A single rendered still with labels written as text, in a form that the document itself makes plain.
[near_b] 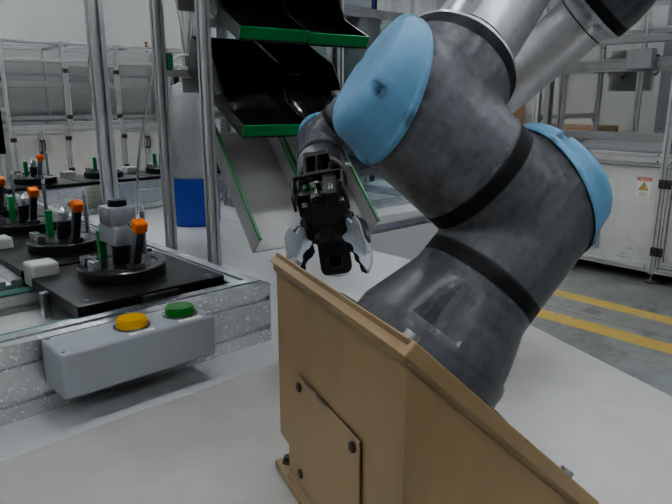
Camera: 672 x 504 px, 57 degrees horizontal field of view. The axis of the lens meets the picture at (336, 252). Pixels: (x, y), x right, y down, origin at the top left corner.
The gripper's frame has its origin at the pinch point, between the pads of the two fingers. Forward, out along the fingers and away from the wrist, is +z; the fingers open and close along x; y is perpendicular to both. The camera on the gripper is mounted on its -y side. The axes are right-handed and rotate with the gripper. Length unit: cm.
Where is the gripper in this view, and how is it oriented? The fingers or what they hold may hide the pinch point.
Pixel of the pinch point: (330, 278)
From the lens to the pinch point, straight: 76.5
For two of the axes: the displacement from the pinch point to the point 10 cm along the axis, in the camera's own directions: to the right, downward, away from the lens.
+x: 9.8, -1.8, -0.8
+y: -1.9, -7.6, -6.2
